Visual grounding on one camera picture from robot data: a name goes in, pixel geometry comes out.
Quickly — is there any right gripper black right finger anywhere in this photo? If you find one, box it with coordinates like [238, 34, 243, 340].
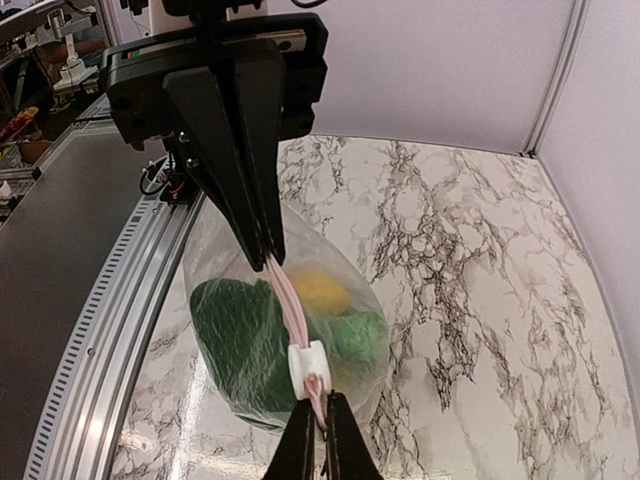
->
[325, 392, 383, 480]

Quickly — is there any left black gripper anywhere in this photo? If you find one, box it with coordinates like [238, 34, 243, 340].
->
[101, 13, 329, 272]

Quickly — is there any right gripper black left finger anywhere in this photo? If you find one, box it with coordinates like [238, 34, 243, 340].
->
[262, 400, 316, 480]

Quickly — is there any clear zip top bag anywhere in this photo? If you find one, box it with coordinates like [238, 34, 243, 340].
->
[183, 203, 386, 425]

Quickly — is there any green white bok choy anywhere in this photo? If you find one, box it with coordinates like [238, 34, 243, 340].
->
[189, 279, 389, 431]

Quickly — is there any front aluminium rail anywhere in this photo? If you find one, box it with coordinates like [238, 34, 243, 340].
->
[24, 194, 205, 479]

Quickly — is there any left aluminium frame post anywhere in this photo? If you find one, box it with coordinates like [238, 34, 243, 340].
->
[520, 0, 590, 158]

